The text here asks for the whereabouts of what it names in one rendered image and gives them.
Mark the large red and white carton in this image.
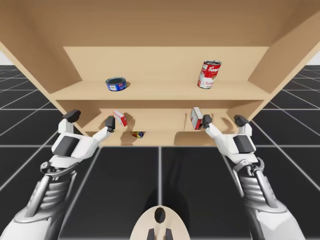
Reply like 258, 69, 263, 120
189, 106, 204, 131

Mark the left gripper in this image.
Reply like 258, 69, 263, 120
51, 109, 117, 168

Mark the red and white can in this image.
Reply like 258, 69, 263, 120
197, 59, 223, 90

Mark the tan robot part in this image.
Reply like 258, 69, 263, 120
129, 204, 191, 240

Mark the small red and white carton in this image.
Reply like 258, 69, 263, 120
112, 110, 129, 128

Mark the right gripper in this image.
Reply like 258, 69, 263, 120
201, 114, 257, 157

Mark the pale wooden shelf unit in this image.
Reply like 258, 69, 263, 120
0, 0, 320, 147

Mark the blue flat can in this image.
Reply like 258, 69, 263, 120
105, 76, 128, 93

